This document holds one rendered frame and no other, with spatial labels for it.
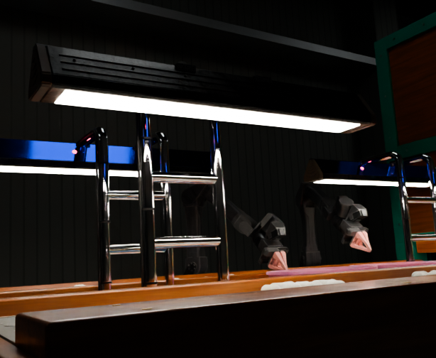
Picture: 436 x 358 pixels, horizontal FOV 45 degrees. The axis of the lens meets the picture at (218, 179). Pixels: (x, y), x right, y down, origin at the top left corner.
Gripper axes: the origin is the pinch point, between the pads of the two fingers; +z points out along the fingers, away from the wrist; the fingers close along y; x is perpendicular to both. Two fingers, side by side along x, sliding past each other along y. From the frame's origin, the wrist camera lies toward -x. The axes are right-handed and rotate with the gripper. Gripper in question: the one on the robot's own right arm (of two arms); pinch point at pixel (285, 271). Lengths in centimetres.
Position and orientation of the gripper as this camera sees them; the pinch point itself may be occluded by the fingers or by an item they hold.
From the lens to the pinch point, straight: 183.2
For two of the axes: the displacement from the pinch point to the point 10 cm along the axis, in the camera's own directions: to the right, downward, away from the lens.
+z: 4.2, 5.2, -7.4
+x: -2.9, 8.5, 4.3
